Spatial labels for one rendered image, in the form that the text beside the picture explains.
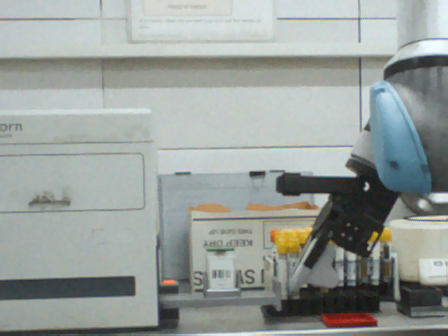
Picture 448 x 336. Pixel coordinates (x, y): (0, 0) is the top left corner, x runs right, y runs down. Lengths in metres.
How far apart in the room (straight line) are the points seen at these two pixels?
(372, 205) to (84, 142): 0.41
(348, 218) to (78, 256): 0.37
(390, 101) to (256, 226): 0.66
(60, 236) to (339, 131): 0.82
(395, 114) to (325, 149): 0.99
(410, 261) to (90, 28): 0.79
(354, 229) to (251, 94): 0.67
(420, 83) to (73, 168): 0.52
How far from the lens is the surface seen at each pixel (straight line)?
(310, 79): 1.95
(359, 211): 1.33
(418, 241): 1.63
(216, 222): 1.58
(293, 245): 1.38
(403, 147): 0.96
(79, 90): 1.93
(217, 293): 1.31
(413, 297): 1.38
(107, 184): 1.28
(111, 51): 1.90
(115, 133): 1.28
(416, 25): 1.02
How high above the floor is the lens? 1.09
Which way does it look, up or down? 3 degrees down
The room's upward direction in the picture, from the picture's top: 1 degrees counter-clockwise
